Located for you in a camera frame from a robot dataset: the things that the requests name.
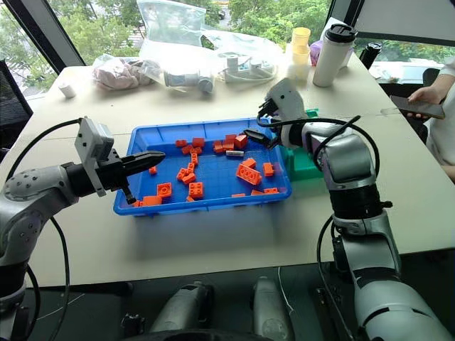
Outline person in white clothes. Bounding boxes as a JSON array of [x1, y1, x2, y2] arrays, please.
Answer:
[[424, 55, 455, 168]]

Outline white tumbler with black lid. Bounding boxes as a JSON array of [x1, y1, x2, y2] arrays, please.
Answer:
[[312, 23, 358, 88]]

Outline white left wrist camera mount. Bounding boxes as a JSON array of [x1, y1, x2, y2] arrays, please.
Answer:
[[74, 117, 115, 198]]

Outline blue plastic bin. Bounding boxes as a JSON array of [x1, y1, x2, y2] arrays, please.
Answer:
[[112, 118, 294, 217]]

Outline small white cylinder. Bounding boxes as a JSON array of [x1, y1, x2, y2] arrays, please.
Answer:
[[58, 80, 77, 99]]

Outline stacked yellow plastic cups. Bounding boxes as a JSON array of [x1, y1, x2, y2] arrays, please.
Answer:
[[285, 26, 312, 81]]

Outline bag with pink cloth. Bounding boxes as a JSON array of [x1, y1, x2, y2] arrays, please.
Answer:
[[92, 54, 161, 91]]

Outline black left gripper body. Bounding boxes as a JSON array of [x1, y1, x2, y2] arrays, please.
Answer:
[[96, 148, 131, 193]]

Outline purple plastic object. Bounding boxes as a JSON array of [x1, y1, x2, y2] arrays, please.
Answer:
[[309, 39, 325, 67]]

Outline long orange toy brick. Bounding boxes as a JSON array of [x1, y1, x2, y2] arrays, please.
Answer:
[[235, 163, 263, 185]]

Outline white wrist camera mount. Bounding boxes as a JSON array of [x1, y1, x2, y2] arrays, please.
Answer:
[[74, 117, 115, 198], [264, 77, 309, 124]]

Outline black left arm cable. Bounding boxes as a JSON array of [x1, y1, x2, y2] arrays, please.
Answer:
[[6, 118, 82, 341]]

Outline grey rounded robot leg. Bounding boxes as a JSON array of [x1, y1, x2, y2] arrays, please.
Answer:
[[252, 276, 295, 341], [148, 280, 215, 335]]

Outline dark smartphone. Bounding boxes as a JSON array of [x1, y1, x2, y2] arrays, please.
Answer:
[[389, 94, 446, 120]]

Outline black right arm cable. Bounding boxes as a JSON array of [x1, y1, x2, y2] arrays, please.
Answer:
[[256, 114, 381, 341]]

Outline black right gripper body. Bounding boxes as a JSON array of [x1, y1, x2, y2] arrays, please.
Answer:
[[268, 102, 285, 125]]

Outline large clear plastic bag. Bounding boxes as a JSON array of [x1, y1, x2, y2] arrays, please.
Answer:
[[136, 0, 286, 94]]

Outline black mesh chair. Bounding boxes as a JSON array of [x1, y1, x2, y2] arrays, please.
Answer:
[[0, 59, 34, 151]]

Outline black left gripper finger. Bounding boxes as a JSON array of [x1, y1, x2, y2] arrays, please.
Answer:
[[120, 184, 138, 205], [122, 151, 166, 177]]

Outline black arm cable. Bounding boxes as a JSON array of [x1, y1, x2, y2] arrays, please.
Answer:
[[256, 114, 381, 341], [6, 118, 82, 341]]

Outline white grey cylinder device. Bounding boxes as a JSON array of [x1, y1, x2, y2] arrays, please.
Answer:
[[164, 68, 215, 94]]

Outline green brick baseplate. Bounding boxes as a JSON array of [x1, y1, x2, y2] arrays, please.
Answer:
[[279, 108, 326, 181]]

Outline thin white wire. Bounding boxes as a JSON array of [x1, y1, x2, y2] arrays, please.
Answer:
[[277, 266, 296, 318]]

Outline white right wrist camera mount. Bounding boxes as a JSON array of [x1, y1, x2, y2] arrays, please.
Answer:
[[264, 77, 309, 124]]

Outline person's bare hand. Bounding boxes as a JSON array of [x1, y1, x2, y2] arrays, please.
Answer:
[[407, 86, 446, 120]]

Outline black bottle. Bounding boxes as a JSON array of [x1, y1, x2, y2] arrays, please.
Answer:
[[359, 41, 383, 70]]

